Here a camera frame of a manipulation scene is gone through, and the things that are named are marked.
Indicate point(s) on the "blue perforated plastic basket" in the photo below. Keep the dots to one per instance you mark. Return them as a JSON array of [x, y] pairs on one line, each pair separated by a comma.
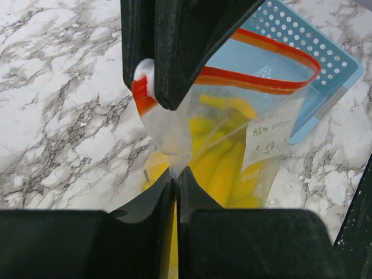
[[276, 20]]

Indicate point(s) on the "yellow banana bunch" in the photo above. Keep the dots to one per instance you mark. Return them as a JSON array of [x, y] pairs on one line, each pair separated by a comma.
[[217, 133]]

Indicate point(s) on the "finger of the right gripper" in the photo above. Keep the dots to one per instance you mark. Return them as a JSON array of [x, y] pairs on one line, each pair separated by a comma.
[[138, 25], [186, 35]]

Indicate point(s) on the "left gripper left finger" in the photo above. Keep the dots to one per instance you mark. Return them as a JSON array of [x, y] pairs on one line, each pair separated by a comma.
[[132, 241]]

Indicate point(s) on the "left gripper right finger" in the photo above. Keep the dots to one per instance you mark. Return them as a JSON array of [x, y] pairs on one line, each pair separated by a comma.
[[214, 242]]

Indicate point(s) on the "clear zip bag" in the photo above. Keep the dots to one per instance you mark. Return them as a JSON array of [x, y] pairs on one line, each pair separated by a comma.
[[292, 93]]

